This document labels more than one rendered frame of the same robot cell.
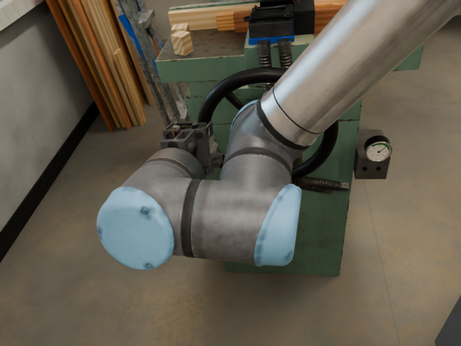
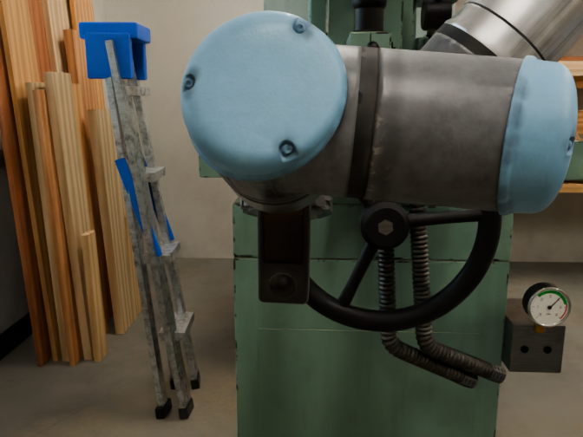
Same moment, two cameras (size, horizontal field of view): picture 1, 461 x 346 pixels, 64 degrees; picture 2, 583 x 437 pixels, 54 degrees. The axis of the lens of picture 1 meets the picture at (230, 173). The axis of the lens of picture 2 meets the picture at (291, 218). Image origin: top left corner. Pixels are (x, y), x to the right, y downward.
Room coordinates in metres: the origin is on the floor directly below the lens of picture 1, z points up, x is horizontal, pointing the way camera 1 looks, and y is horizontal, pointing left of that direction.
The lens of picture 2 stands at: (-0.05, 0.15, 0.97)
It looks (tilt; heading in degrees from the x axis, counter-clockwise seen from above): 12 degrees down; 350
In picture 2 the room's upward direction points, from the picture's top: straight up
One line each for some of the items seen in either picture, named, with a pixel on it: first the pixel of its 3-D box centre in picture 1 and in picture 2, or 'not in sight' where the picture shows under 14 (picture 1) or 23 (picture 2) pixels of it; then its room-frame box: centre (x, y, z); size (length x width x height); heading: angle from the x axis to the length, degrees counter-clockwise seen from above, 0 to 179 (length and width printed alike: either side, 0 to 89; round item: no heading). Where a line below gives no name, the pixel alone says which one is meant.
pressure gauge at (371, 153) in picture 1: (376, 150); (544, 309); (0.68, -0.37, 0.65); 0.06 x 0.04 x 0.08; 76
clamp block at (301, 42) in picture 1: (280, 52); not in sight; (0.75, -0.15, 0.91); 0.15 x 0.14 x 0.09; 76
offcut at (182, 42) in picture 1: (182, 42); not in sight; (0.87, 0.06, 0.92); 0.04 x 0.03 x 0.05; 48
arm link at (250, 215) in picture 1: (245, 215); (453, 131); (0.28, -0.01, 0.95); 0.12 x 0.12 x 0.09; 75
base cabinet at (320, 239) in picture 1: (279, 156); (354, 377); (1.06, -0.19, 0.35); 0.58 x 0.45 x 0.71; 166
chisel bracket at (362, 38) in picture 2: not in sight; (368, 60); (0.97, -0.17, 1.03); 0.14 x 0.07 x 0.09; 166
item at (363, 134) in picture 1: (370, 154); (525, 334); (0.75, -0.39, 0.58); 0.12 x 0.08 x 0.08; 166
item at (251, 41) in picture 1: (281, 18); not in sight; (0.75, -0.16, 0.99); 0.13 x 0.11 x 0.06; 76
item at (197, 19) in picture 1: (282, 12); not in sight; (0.96, -0.20, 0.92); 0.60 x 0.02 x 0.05; 76
